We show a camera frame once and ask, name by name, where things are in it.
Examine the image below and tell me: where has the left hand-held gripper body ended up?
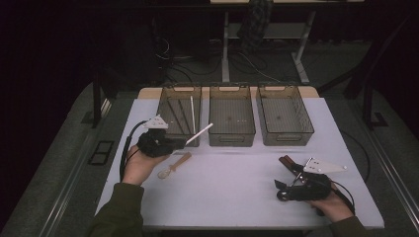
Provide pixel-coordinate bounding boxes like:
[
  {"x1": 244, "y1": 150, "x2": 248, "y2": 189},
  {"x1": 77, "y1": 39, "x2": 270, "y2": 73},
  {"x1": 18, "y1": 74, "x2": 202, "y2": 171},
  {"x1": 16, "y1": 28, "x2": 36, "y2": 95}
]
[{"x1": 136, "y1": 114, "x2": 177, "y2": 158}]

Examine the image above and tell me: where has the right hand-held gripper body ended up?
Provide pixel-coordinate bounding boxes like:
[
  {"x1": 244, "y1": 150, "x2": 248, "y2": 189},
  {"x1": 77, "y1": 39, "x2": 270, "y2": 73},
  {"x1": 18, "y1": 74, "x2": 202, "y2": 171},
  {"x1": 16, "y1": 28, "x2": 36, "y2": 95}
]
[{"x1": 287, "y1": 157, "x2": 349, "y2": 201}]

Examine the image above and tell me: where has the dark transparent plastic bin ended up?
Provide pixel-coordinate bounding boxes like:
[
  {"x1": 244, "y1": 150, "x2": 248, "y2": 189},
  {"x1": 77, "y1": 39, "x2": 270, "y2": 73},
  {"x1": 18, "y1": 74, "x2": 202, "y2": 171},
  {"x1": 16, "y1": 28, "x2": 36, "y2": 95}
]
[
  {"x1": 256, "y1": 82, "x2": 315, "y2": 147},
  {"x1": 208, "y1": 82, "x2": 257, "y2": 148},
  {"x1": 151, "y1": 83, "x2": 203, "y2": 148}
]

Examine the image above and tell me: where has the person's right hand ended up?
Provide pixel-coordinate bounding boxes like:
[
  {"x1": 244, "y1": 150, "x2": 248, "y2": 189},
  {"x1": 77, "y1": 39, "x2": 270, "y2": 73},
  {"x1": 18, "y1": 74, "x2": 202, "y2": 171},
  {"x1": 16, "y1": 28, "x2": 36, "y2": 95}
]
[{"x1": 307, "y1": 184, "x2": 354, "y2": 223}]

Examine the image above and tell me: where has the person's left hand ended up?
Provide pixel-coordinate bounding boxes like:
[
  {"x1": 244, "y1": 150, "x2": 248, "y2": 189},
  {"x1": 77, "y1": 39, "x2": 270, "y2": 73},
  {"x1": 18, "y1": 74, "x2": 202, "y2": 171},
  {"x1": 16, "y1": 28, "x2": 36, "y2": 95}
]
[{"x1": 122, "y1": 146, "x2": 169, "y2": 186}]

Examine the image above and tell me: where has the wooden table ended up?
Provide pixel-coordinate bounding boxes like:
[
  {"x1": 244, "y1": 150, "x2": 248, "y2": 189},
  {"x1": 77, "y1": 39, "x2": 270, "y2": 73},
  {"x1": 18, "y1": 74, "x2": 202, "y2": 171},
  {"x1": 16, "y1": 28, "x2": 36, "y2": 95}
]
[{"x1": 137, "y1": 86, "x2": 320, "y2": 100}]

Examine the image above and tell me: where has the white table cover board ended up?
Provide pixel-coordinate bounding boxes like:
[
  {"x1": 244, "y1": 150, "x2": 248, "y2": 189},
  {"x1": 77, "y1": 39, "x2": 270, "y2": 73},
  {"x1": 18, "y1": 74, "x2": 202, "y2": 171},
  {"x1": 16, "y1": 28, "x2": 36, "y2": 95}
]
[{"x1": 92, "y1": 97, "x2": 385, "y2": 230}]

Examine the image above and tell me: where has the black metal stand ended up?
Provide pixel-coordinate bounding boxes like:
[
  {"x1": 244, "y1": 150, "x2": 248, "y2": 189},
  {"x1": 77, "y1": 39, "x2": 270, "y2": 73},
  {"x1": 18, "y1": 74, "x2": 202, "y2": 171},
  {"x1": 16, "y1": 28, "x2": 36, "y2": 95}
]
[
  {"x1": 91, "y1": 70, "x2": 120, "y2": 129},
  {"x1": 362, "y1": 78, "x2": 389, "y2": 130}
]

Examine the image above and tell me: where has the white-legged background desk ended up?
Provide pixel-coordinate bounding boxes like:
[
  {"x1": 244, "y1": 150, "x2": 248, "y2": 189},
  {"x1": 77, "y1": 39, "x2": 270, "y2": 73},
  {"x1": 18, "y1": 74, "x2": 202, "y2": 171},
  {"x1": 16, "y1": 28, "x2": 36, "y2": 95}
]
[{"x1": 209, "y1": 0, "x2": 366, "y2": 84}]

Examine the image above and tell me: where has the black slanted stand bar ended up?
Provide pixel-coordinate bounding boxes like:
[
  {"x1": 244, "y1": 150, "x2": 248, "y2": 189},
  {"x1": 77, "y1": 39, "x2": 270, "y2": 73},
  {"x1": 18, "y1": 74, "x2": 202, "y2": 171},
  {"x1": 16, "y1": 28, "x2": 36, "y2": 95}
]
[{"x1": 317, "y1": 9, "x2": 419, "y2": 100}]

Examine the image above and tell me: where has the dark patterned hanging cloth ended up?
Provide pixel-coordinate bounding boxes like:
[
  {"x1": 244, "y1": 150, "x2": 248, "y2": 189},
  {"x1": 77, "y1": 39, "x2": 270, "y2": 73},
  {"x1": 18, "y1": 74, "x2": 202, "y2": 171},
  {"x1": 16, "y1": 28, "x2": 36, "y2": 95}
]
[{"x1": 236, "y1": 0, "x2": 274, "y2": 52}]

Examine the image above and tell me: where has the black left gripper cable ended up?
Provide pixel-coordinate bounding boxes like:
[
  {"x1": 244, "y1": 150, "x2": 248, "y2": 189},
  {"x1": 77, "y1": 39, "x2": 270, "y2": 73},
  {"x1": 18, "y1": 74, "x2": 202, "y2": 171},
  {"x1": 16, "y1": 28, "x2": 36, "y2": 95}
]
[{"x1": 119, "y1": 119, "x2": 148, "y2": 183}]

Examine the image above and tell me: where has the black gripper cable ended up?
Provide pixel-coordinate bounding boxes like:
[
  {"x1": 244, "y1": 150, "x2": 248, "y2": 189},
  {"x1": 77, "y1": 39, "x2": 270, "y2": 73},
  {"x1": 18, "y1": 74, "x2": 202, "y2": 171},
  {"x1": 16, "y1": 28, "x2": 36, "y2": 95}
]
[
  {"x1": 119, "y1": 119, "x2": 148, "y2": 183},
  {"x1": 329, "y1": 179, "x2": 357, "y2": 216}
]

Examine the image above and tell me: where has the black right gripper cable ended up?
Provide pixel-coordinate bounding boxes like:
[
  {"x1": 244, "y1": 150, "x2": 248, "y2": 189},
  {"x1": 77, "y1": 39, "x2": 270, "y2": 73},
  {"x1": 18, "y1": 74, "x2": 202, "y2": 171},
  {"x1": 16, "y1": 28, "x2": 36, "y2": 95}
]
[{"x1": 329, "y1": 179, "x2": 357, "y2": 216}]

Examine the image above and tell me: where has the thin black floor cable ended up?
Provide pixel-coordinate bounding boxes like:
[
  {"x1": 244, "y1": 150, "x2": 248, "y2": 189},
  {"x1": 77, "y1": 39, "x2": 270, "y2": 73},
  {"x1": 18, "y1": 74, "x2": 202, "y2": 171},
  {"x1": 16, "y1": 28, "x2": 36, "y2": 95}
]
[{"x1": 339, "y1": 128, "x2": 373, "y2": 184}]

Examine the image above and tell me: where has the black floor cable bundle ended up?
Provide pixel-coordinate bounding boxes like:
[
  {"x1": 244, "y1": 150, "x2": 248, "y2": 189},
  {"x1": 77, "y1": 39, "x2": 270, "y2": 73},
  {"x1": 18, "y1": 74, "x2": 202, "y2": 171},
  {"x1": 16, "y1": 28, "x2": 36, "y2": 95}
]
[{"x1": 154, "y1": 34, "x2": 225, "y2": 83}]

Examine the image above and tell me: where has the metal floor rail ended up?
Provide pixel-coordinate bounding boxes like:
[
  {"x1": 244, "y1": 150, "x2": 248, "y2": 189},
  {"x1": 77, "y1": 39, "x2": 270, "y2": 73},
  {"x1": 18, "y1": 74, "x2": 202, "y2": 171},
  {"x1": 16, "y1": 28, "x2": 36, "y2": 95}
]
[
  {"x1": 364, "y1": 124, "x2": 419, "y2": 228},
  {"x1": 38, "y1": 97, "x2": 113, "y2": 237}
]

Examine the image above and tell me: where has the white floor cable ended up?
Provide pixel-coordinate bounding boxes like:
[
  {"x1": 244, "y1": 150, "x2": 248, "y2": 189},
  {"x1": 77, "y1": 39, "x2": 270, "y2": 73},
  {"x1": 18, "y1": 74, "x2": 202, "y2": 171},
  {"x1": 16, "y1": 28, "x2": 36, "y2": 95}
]
[{"x1": 230, "y1": 48, "x2": 282, "y2": 83}]

